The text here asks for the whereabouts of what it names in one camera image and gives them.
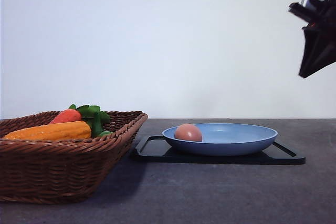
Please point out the blue plate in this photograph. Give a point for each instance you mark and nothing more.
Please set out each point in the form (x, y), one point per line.
(224, 139)

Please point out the brown wicker basket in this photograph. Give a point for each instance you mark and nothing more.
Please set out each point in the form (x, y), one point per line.
(60, 171)

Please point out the yellow toy corn cob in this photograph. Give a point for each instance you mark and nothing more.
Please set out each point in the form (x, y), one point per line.
(57, 131)

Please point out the orange toy carrot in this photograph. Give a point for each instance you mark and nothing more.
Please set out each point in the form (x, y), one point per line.
(67, 115)

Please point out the black serving tray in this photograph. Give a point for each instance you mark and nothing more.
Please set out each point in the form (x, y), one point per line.
(154, 149)

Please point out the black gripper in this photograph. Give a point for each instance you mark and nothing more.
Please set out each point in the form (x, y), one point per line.
(320, 38)

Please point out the green leafy toy vegetable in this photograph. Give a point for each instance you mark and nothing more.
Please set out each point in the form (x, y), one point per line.
(94, 117)

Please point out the brown egg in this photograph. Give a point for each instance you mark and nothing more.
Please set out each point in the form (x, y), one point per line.
(188, 132)

